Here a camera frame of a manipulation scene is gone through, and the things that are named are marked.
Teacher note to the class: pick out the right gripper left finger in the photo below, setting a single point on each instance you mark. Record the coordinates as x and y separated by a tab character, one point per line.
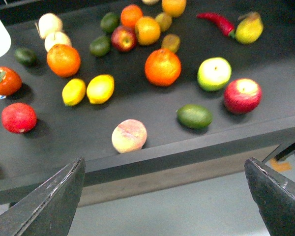
50	208

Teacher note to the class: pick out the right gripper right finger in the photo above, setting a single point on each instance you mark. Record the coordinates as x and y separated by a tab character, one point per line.
274	195

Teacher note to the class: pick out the yellow lemon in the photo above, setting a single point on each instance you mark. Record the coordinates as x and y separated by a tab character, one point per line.
73	92
100	89

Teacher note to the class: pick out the red pomegranate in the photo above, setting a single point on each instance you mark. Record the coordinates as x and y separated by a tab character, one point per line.
19	118

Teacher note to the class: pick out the pink peach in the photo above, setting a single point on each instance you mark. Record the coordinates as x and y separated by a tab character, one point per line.
129	135

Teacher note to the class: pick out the green mango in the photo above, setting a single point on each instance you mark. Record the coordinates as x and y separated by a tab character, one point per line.
194	116

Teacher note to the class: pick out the orange persimmon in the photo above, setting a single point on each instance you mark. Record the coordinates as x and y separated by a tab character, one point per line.
10	81

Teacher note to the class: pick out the green apple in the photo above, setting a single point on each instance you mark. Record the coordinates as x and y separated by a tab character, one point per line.
213	74

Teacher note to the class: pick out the large orange left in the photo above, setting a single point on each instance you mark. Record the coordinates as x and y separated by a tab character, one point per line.
63	60

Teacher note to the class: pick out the large orange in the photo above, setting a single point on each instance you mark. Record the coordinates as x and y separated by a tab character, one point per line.
63	60
162	67

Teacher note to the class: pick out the dark green avocado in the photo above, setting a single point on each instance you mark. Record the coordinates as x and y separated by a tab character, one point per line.
25	56

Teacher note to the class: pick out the green lime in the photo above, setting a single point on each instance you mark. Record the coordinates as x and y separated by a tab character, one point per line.
109	22
100	46

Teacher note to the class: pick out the white pear front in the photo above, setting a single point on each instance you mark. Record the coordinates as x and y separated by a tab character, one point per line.
56	38

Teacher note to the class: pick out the yellow pear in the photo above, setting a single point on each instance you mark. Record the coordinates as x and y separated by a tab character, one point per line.
250	28

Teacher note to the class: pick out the large orange centre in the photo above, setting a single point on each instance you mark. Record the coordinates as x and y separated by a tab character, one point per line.
162	67

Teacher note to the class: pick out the red chili pepper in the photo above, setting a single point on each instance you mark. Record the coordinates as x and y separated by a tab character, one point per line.
227	27

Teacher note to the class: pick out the red yellow apple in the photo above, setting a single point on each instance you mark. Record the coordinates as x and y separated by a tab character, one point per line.
124	39

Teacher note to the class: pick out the white pear left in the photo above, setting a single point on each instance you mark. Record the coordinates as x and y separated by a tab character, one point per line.
47	24

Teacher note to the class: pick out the olive kiwi lower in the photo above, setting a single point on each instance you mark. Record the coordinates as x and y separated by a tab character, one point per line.
171	42

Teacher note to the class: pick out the olive kiwi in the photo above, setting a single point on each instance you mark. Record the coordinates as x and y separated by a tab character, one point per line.
164	20
171	42

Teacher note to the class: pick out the orange yellow mango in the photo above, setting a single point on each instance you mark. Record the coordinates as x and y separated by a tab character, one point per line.
147	31

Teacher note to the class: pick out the small orange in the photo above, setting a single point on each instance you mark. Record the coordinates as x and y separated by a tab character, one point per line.
130	15

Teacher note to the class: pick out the olive kiwi upper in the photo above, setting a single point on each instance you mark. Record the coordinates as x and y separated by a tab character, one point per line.
164	20

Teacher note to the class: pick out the white pear with stem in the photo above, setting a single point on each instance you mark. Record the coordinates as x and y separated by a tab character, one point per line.
150	2

